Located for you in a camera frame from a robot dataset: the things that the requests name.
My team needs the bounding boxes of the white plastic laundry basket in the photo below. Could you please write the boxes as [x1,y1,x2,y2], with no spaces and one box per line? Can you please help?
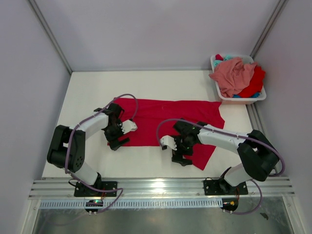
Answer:
[215,55,266,105]

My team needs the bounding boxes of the right controller board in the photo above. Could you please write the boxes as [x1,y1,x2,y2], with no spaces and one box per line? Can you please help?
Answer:
[221,199,238,212]

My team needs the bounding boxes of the grey slotted cable duct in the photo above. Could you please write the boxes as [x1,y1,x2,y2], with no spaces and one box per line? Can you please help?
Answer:
[39,197,222,209]

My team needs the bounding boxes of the left corner aluminium post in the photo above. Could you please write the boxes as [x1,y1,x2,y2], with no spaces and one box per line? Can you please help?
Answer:
[27,0,73,75]

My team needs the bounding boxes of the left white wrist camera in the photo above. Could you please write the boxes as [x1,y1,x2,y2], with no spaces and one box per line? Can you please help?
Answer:
[121,119,137,135]

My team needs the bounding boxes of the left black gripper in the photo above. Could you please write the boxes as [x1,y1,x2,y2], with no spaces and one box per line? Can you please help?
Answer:
[103,119,130,151]

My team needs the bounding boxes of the salmon pink t shirt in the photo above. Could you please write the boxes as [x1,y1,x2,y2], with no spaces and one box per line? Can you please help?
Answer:
[209,57,257,98]

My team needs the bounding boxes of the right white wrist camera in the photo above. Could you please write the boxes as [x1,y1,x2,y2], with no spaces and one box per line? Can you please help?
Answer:
[160,135,177,151]

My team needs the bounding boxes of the right corner aluminium post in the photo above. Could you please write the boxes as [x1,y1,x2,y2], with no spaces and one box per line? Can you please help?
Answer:
[250,0,289,59]

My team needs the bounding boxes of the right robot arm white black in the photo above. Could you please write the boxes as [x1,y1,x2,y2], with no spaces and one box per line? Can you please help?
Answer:
[161,119,281,195]

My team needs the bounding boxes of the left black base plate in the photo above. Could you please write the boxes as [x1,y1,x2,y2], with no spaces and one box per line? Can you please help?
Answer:
[74,181,117,197]

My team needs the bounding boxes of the aluminium side rail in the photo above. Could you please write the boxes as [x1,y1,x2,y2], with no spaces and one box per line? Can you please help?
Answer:
[246,102,281,177]

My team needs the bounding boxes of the aluminium front rail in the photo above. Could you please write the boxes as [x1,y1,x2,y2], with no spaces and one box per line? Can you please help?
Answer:
[28,177,295,199]

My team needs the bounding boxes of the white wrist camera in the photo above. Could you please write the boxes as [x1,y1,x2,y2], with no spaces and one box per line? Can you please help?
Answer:
[121,119,137,135]
[160,135,177,151]

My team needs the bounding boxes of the crimson red t shirt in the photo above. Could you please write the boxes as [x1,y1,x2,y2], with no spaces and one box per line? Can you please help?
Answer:
[114,98,225,170]

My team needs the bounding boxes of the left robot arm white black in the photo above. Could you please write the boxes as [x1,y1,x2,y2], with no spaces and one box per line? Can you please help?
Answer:
[47,103,130,196]

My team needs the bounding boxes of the left controller board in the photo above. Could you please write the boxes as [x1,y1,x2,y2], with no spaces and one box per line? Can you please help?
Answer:
[84,199,103,213]

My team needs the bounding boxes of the bright red t shirt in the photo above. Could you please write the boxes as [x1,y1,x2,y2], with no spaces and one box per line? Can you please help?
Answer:
[214,54,266,98]

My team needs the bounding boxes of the controller board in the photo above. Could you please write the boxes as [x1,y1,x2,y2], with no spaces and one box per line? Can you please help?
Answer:
[84,199,103,213]
[221,199,238,212]

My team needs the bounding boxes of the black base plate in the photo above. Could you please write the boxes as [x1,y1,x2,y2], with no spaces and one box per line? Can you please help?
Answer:
[203,177,249,195]
[74,181,117,197]

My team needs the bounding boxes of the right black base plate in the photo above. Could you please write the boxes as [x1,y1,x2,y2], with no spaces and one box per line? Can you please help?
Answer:
[203,177,249,195]

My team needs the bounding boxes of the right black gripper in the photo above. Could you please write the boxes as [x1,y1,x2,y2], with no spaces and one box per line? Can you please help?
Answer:
[171,135,195,166]

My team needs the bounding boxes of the corner aluminium post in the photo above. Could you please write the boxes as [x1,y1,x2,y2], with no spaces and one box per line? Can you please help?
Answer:
[250,0,289,59]
[27,0,73,75]

